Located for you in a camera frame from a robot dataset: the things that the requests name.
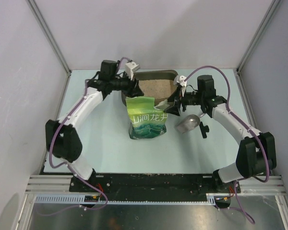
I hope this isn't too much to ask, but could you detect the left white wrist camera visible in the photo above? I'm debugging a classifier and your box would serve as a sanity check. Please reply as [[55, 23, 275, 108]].
[[124, 61, 140, 80]]

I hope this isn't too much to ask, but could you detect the grey cable duct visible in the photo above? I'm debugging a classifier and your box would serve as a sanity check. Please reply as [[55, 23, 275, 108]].
[[35, 194, 216, 206]]

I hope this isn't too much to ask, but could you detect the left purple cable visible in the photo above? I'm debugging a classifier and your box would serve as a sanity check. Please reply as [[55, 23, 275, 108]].
[[36, 57, 108, 214]]

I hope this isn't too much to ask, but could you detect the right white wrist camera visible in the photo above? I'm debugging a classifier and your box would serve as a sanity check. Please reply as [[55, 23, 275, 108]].
[[173, 75, 187, 95]]

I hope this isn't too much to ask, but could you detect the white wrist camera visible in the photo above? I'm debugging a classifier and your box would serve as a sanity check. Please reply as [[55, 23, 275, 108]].
[[173, 75, 187, 95], [124, 61, 140, 80]]

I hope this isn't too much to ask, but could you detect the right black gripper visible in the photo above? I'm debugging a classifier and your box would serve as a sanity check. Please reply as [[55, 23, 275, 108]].
[[164, 86, 204, 116]]

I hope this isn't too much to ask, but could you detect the green litter bag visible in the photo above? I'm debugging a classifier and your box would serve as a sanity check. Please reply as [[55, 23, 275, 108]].
[[125, 96, 168, 139]]

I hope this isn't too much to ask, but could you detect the black bag clip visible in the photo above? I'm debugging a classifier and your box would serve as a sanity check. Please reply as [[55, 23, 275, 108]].
[[199, 122, 210, 139]]

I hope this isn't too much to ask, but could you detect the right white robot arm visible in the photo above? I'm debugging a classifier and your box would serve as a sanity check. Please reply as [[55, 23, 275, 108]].
[[164, 75, 277, 192]]

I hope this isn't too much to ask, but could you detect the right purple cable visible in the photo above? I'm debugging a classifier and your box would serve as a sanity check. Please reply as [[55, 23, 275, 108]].
[[184, 66, 271, 225]]

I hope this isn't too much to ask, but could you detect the metal scoop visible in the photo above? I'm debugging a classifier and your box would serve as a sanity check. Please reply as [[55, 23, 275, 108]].
[[175, 113, 205, 134]]

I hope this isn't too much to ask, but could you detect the aluminium frame rail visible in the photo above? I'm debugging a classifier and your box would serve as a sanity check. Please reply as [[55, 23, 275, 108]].
[[25, 175, 287, 196]]

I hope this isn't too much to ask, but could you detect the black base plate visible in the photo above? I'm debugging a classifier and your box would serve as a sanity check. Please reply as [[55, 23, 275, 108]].
[[69, 173, 240, 202]]

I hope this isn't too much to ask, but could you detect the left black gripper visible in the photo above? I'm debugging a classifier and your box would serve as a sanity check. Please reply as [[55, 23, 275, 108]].
[[110, 70, 144, 99]]

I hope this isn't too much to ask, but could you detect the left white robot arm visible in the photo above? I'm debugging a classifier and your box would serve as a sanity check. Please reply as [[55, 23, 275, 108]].
[[45, 57, 143, 192]]

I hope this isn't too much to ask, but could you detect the brown litter box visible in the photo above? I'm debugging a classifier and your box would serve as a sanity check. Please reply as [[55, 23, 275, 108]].
[[121, 69, 178, 110]]

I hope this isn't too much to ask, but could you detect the purple cable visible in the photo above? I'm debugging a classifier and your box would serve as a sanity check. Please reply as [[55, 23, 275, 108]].
[[184, 66, 271, 225], [36, 57, 108, 214]]

